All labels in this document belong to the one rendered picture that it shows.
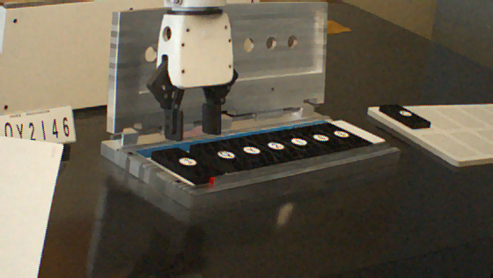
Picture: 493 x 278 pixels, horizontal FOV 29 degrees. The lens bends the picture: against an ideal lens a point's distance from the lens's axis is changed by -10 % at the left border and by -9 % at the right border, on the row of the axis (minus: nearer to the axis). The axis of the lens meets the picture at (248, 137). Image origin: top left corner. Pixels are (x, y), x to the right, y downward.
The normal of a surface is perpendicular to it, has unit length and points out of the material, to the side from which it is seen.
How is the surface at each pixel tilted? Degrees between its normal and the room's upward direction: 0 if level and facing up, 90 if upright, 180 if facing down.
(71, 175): 0
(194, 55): 78
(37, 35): 90
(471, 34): 90
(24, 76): 90
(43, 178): 0
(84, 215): 0
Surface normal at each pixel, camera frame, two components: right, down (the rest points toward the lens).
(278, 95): 0.70, 0.18
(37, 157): 0.15, -0.94
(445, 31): -0.83, 0.06
